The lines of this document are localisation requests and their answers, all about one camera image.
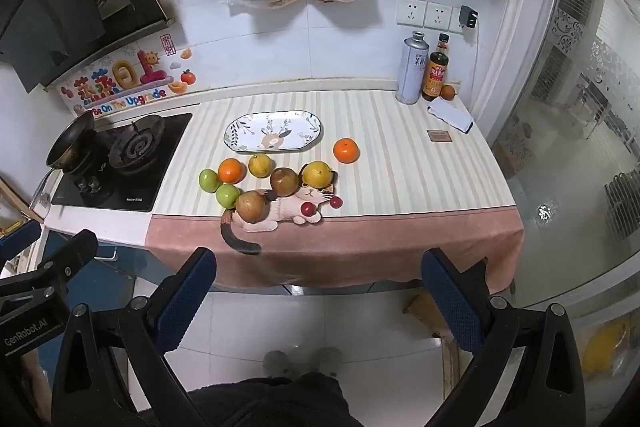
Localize black frying pan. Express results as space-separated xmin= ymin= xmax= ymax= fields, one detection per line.
xmin=29 ymin=111 xmax=110 ymax=210

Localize cardboard box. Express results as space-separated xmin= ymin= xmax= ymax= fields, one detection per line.
xmin=402 ymin=289 xmax=463 ymax=388

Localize black gas stove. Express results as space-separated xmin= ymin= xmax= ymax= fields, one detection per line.
xmin=51 ymin=112 xmax=194 ymax=212

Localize large orange tangerine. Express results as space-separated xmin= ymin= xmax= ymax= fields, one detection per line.
xmin=333 ymin=137 xmax=362 ymax=164

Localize silver metal can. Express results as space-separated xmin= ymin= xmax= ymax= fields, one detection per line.
xmin=395 ymin=31 xmax=431 ymax=106

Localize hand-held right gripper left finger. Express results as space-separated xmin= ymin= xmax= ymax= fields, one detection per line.
xmin=51 ymin=247 xmax=217 ymax=427

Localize grey slipper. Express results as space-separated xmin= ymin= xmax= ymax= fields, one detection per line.
xmin=312 ymin=346 xmax=344 ymax=377
xmin=263 ymin=350 xmax=296 ymax=379

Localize brown-red apple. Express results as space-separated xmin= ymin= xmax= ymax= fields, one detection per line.
xmin=236 ymin=190 xmax=271 ymax=225

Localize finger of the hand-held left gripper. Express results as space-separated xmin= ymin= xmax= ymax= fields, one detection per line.
xmin=0 ymin=229 xmax=99 ymax=293
xmin=0 ymin=220 xmax=42 ymax=260

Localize white folded cloth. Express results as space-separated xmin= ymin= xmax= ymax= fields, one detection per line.
xmin=426 ymin=98 xmax=475 ymax=135

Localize frosted glass sliding door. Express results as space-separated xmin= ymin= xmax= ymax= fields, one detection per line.
xmin=492 ymin=0 xmax=640 ymax=427

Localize small orange tangerine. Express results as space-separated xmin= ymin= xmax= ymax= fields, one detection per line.
xmin=218 ymin=158 xmax=247 ymax=185

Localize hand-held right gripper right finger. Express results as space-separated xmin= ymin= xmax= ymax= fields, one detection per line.
xmin=421 ymin=248 xmax=587 ymax=427

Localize reddish brown apple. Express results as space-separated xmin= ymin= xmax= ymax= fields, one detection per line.
xmin=270 ymin=167 xmax=300 ymax=196

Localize black range hood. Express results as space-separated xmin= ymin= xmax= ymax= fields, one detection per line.
xmin=0 ymin=0 xmax=174 ymax=95

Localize small yellow citrus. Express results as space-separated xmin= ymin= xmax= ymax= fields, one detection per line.
xmin=248 ymin=153 xmax=275 ymax=178

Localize colourful wall sticker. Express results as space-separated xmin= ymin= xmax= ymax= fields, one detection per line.
xmin=60 ymin=34 xmax=197 ymax=118

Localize large yellow citrus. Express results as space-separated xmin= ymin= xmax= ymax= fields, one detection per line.
xmin=303 ymin=161 xmax=335 ymax=189

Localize floral oval ceramic plate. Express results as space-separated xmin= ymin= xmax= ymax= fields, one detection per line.
xmin=223 ymin=110 xmax=324 ymax=154

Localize dark sauce bottle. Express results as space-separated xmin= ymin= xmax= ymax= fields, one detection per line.
xmin=421 ymin=33 xmax=450 ymax=102

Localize person's dark pants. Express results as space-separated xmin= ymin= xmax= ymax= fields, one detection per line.
xmin=187 ymin=371 xmax=363 ymax=427

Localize white wall socket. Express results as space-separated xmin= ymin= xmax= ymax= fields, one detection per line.
xmin=424 ymin=1 xmax=454 ymax=30
xmin=396 ymin=0 xmax=427 ymax=27

